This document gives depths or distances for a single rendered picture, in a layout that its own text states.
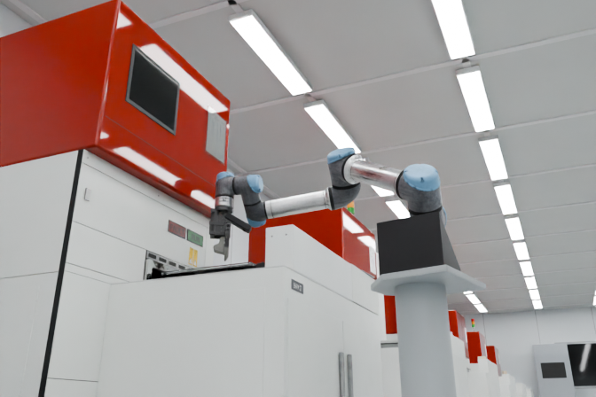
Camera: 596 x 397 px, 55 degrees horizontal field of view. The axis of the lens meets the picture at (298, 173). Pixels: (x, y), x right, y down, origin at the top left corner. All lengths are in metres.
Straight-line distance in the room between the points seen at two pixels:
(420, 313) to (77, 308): 1.03
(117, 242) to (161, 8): 2.07
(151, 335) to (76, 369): 0.23
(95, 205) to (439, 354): 1.17
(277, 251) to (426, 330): 0.50
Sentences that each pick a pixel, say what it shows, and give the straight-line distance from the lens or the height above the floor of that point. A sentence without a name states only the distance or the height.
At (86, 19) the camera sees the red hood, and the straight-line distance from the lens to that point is 2.31.
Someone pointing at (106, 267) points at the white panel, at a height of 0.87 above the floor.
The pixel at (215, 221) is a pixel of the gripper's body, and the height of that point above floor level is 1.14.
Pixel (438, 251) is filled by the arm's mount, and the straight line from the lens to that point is 1.83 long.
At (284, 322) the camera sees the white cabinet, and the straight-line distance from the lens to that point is 1.64.
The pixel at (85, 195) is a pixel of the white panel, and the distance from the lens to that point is 1.95.
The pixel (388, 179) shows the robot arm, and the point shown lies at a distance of 2.07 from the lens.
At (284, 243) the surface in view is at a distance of 1.75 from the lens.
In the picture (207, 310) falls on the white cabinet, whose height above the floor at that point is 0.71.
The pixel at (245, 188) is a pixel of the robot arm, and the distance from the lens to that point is 2.32.
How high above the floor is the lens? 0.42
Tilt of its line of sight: 23 degrees up
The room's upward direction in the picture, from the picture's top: straight up
